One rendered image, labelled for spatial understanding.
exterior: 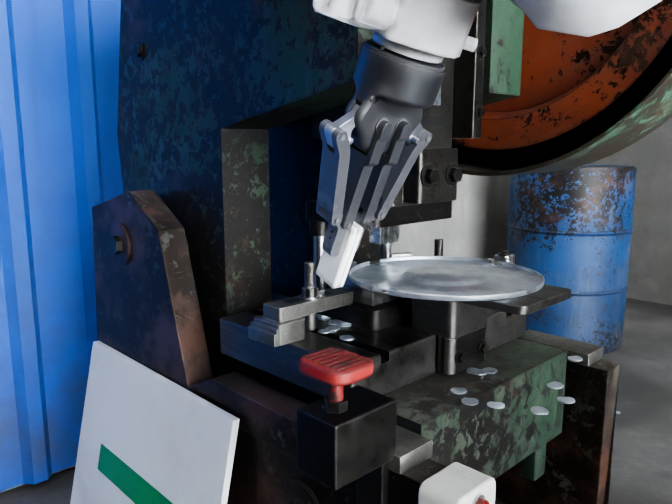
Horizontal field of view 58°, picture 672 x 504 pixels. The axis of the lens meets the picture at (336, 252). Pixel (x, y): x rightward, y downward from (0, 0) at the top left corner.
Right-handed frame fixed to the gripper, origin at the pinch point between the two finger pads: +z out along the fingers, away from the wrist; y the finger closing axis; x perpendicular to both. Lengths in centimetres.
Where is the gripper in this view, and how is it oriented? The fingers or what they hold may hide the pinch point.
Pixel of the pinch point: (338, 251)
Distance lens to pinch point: 61.4
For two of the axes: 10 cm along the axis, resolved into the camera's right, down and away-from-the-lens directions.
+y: 7.3, -1.2, 6.7
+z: -2.8, 8.4, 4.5
